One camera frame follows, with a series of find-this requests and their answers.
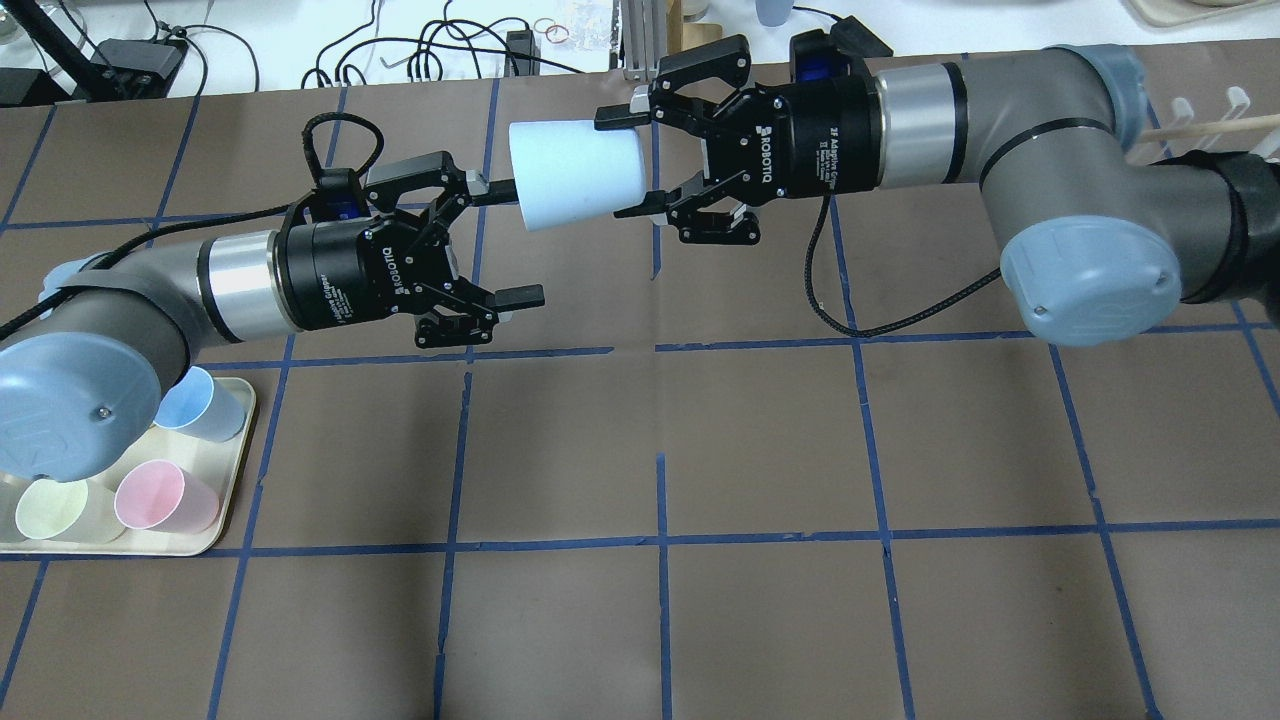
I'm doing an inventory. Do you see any pink plastic cup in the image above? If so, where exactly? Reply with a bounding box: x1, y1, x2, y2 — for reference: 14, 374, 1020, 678
114, 459, 221, 534

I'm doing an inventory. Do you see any black monitor stand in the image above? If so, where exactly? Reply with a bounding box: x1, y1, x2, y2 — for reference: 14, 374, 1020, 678
3, 1, 189, 102

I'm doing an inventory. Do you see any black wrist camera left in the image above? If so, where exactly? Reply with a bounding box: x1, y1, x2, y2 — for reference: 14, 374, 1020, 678
308, 168, 370, 223

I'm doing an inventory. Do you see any light blue cup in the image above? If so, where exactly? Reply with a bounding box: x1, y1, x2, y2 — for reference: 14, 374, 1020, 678
508, 120, 648, 232

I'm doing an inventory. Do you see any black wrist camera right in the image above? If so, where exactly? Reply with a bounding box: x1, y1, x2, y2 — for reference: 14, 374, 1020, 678
788, 29, 870, 83

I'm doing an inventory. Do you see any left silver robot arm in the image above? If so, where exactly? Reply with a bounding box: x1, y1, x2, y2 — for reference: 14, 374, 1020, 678
1, 152, 545, 480

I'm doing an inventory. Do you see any cream plastic tray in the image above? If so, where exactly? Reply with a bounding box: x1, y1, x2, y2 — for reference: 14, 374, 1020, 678
1, 377, 257, 557

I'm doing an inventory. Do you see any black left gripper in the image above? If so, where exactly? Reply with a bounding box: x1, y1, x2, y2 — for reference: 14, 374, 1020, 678
274, 152, 547, 348

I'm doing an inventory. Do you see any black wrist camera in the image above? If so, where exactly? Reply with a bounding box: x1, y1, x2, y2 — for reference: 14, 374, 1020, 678
788, 29, 870, 83
308, 168, 370, 223

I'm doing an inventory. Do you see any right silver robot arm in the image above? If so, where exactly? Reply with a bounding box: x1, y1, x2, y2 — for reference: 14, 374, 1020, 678
594, 31, 1279, 347

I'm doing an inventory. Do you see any black power adapter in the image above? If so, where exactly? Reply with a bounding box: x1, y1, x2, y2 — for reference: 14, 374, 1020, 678
829, 15, 895, 59

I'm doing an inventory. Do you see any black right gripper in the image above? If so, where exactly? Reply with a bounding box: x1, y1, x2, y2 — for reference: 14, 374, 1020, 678
594, 35, 884, 245

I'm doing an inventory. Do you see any aluminium frame post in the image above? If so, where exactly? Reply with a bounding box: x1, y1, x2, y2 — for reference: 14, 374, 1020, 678
614, 1, 671, 82

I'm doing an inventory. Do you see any white wire cup rack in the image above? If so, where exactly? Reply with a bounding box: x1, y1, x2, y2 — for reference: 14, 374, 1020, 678
1128, 85, 1279, 164

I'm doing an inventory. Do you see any cream plastic cup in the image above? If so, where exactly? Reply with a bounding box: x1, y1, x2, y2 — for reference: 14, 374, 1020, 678
15, 478, 125, 544

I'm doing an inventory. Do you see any blue cup on desk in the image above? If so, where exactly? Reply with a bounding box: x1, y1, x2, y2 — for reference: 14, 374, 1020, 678
755, 0, 794, 28

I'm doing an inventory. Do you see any blue cup on tray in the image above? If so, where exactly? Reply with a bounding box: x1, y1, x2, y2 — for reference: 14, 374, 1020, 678
154, 365, 247, 443

